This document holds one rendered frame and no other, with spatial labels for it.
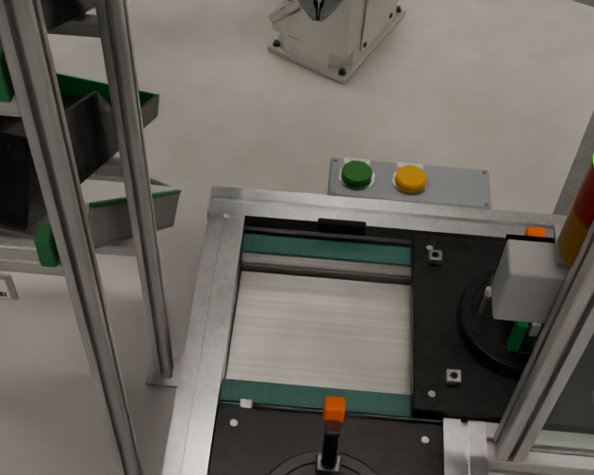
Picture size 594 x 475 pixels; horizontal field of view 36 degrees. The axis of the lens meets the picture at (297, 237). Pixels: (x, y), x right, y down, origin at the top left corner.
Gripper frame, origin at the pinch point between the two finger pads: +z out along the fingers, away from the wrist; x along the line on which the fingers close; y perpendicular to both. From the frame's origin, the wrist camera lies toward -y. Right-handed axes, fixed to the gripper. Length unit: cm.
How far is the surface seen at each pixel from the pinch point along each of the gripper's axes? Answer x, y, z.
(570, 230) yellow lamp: -21.7, -32.3, -6.2
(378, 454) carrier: -10.2, -37.1, 26.1
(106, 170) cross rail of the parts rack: 17.5, -24.4, 0.3
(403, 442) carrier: -12.7, -35.5, 26.1
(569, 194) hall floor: -69, 91, 123
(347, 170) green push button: -5.1, 1.9, 25.7
